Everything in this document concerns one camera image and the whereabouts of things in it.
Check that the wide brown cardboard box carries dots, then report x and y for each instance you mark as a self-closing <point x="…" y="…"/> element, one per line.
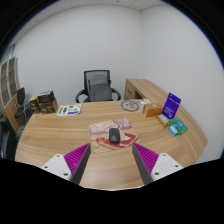
<point x="49" y="107"/>

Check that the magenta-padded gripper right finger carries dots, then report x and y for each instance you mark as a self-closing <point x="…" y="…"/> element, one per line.
<point x="146" y="159"/>

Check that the wooden side desk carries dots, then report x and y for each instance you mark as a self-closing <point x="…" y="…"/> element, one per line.
<point x="143" y="88"/>

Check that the pink and red printed mouse pad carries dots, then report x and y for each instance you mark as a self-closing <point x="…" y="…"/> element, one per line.
<point x="100" y="128"/>

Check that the grey backpack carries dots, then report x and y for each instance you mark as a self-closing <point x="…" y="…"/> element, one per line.
<point x="99" y="88"/>

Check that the black mesh office chair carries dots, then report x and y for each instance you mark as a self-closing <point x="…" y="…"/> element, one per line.
<point x="86" y="76"/>

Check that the small tan box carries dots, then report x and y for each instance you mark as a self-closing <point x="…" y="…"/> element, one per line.
<point x="163" y="120"/>

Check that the small teal box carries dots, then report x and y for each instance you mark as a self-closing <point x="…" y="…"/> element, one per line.
<point x="173" y="130"/>

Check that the black box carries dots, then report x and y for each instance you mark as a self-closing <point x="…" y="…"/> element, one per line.
<point x="46" y="96"/>

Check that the small black chair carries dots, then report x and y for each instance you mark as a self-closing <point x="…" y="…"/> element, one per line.
<point x="21" y="96"/>

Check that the narrow brown cardboard box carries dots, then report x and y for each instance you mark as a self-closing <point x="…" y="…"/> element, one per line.
<point x="34" y="105"/>

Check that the black computer mouse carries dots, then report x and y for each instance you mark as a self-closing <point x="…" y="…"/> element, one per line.
<point x="114" y="135"/>

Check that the green flat box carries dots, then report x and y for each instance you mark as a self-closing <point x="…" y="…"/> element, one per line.
<point x="180" y="125"/>

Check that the small orange-brown box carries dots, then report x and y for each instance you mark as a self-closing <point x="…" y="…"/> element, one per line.
<point x="152" y="110"/>

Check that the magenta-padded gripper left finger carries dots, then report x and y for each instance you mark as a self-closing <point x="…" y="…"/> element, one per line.
<point x="76" y="159"/>

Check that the wooden shelf unit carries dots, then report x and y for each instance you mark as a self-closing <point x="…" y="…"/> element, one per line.
<point x="8" y="86"/>

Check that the black sofa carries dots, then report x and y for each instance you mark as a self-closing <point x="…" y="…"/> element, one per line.
<point x="6" y="140"/>

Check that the white sheet with green print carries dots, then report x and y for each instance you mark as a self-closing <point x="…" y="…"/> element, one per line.
<point x="69" y="110"/>

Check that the purple card package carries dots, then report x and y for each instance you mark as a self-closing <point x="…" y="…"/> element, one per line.
<point x="171" y="106"/>

